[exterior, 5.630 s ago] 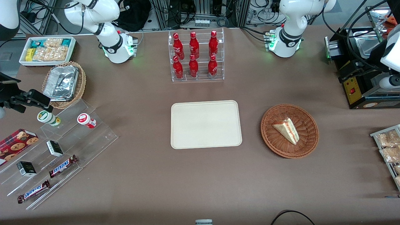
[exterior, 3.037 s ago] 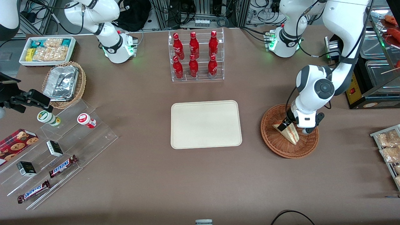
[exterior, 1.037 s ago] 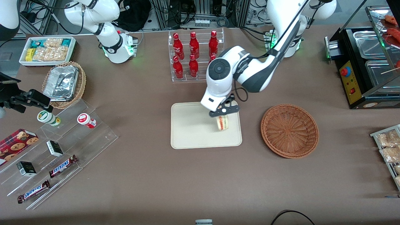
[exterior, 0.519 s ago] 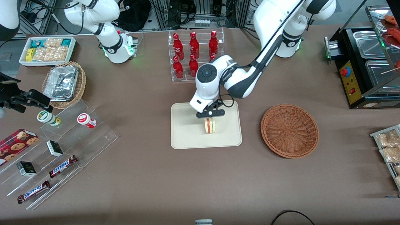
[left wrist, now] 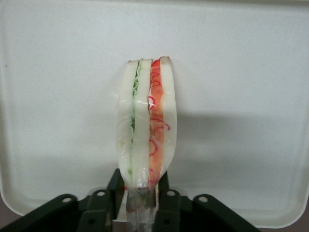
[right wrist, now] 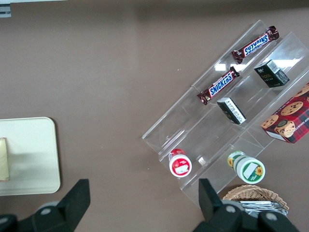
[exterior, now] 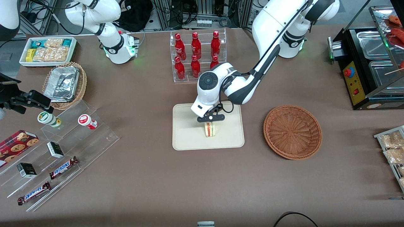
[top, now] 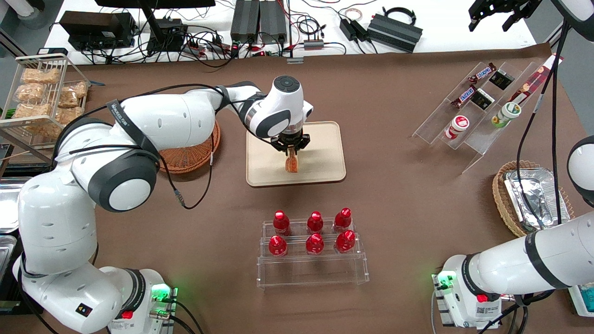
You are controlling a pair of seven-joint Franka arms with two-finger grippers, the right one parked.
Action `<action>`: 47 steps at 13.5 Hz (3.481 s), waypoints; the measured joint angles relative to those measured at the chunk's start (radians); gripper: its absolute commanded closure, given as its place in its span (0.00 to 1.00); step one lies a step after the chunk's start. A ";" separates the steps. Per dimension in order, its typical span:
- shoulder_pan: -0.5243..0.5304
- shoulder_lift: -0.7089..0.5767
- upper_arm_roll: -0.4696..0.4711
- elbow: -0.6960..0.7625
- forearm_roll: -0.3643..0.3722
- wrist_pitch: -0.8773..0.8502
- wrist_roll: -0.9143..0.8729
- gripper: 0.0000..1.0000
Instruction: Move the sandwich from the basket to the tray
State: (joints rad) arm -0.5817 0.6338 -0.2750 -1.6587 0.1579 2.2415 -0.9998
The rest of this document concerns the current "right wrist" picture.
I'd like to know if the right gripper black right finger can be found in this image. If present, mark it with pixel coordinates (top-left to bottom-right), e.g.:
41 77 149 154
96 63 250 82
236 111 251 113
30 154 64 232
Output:
193 178 245 232

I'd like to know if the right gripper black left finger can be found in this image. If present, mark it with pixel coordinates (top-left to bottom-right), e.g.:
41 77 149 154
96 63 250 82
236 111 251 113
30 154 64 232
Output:
18 178 91 232

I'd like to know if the triangular sandwich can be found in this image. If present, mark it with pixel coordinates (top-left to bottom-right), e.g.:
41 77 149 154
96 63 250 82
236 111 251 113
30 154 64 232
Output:
0 137 11 182

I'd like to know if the light wicker basket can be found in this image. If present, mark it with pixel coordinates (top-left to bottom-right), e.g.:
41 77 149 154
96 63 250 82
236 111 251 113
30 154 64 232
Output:
222 184 291 218

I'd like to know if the aluminium foil tray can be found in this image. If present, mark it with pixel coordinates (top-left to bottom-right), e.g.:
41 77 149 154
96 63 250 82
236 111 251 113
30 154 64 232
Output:
238 200 288 216

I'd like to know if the beige plastic tray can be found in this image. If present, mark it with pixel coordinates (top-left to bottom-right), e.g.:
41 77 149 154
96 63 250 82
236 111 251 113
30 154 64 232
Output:
0 116 61 197

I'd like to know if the green white yogurt cup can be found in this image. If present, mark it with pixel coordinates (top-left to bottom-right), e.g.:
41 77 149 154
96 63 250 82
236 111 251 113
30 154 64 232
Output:
226 150 267 185

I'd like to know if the red white yogurt cup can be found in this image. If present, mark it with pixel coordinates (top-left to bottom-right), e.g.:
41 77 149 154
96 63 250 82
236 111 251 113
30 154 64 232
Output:
168 148 193 178

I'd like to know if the clear acrylic stepped display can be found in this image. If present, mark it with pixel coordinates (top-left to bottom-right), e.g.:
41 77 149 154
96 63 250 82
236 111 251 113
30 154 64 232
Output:
141 19 309 210

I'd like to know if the small black carton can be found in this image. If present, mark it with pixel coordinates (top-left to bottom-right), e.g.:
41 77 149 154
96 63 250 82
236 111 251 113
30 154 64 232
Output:
216 97 247 125
253 59 291 89

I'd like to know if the red cookie box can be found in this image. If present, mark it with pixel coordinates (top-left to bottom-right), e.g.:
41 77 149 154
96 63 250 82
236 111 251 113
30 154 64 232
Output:
261 82 309 145

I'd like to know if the Snickers chocolate bar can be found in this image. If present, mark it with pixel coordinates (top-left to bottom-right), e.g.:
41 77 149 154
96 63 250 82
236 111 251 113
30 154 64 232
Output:
231 25 281 65
197 66 240 106

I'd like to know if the white grey device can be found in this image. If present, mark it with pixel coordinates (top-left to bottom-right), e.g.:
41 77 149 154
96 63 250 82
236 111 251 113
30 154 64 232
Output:
0 0 13 19

